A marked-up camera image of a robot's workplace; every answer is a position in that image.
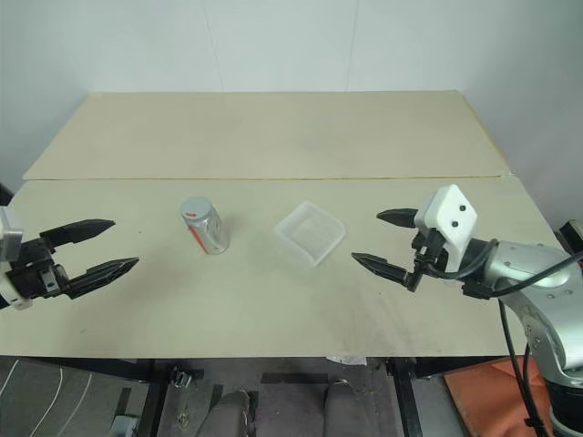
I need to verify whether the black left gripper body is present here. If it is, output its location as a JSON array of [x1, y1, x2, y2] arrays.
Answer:
[[5, 235, 74, 302]]

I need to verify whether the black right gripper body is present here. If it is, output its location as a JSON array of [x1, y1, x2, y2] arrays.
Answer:
[[410, 226, 451, 275]]

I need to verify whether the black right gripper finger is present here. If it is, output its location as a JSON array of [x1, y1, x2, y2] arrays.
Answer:
[[351, 251, 424, 293], [375, 207, 419, 229]]

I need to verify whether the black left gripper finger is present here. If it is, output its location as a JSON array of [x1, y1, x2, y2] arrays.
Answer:
[[67, 257, 141, 300], [39, 218, 117, 251]]

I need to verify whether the clear plastic square tray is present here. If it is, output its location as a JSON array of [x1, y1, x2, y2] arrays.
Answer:
[[272, 198, 349, 269]]

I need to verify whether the silver can top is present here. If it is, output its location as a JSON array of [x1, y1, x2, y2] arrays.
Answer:
[[179, 196, 215, 225]]

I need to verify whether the crumpled white paper scrap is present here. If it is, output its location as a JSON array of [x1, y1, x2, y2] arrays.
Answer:
[[328, 354, 368, 367]]

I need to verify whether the black object with red bit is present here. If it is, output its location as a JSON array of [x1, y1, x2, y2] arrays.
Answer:
[[557, 219, 583, 257]]

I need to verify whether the black tape strip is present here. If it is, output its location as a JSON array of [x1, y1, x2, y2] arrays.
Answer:
[[261, 371, 330, 386]]

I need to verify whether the dark rounded shape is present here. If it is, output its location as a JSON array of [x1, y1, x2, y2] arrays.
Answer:
[[212, 388, 257, 437], [322, 379, 364, 437]]

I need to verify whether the orange cloth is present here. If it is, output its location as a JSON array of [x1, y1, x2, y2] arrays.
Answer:
[[443, 356, 550, 437]]

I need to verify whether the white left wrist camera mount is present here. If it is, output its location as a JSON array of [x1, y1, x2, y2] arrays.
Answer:
[[0, 207, 35, 312]]

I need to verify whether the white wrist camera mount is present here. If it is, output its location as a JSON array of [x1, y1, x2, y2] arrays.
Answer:
[[413, 184, 478, 279], [0, 207, 35, 312]]

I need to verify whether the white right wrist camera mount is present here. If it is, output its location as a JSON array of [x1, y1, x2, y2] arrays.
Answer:
[[413, 184, 478, 279]]

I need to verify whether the thin white floor cable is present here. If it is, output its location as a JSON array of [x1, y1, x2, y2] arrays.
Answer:
[[0, 361, 95, 437]]

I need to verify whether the black metal table frame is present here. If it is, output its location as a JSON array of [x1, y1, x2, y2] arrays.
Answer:
[[0, 356, 502, 437]]

